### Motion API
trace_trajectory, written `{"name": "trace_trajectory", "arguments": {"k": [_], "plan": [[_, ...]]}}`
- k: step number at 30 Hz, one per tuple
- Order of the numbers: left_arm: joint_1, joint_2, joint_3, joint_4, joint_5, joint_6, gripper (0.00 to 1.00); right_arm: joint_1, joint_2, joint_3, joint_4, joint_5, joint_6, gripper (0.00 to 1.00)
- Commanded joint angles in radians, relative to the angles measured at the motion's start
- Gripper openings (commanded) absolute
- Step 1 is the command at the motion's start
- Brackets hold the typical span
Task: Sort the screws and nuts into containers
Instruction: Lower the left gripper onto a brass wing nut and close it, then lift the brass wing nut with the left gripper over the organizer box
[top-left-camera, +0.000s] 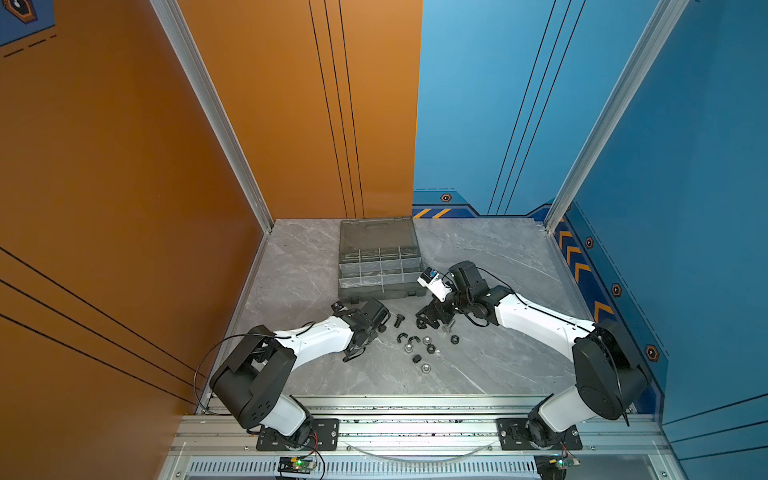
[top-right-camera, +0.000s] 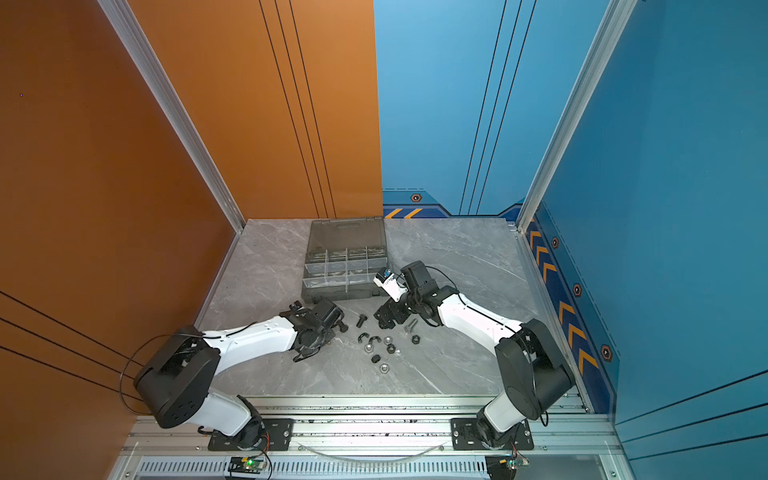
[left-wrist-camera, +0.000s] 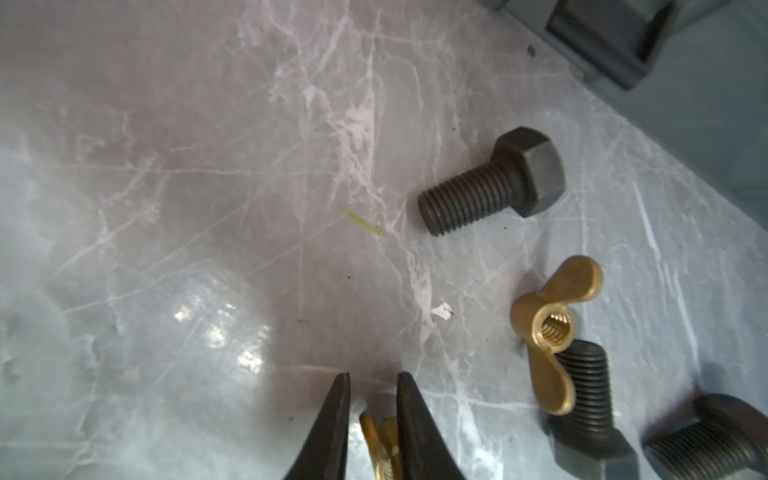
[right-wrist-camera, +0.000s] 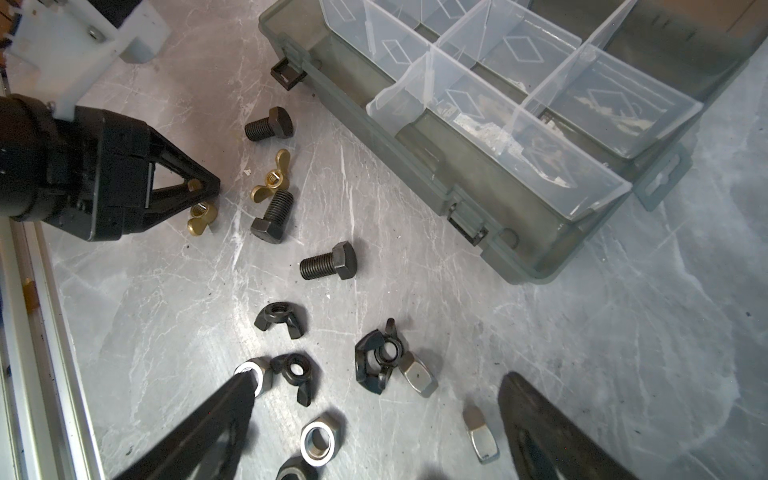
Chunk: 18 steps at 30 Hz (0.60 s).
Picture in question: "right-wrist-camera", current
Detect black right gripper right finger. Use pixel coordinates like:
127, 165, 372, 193
498, 371, 635, 479

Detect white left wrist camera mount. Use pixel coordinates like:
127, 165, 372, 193
2, 1, 170, 121

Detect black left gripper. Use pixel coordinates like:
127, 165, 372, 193
1, 95, 221, 242

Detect grey plastic organizer box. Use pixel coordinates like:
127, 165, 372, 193
259, 0, 767, 284

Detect black hex bolt far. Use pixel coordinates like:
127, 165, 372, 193
244, 106, 295, 142

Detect black hex bolt near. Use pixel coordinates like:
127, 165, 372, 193
299, 241, 358, 280

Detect black hex bolt middle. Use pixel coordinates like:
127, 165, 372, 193
250, 190, 294, 244

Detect black hex nut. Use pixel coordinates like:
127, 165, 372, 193
276, 456, 318, 480

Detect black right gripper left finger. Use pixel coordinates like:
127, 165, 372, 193
117, 373, 258, 479

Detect brass wing nut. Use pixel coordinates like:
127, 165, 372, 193
250, 149, 291, 203
187, 201, 218, 236

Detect black hex bolt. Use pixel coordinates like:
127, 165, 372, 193
299, 241, 358, 280
250, 190, 294, 244
244, 106, 295, 142

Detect silver hex nut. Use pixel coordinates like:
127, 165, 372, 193
300, 412, 341, 468
233, 357, 273, 398

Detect aluminium front rail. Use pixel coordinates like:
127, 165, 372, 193
1, 218, 104, 479

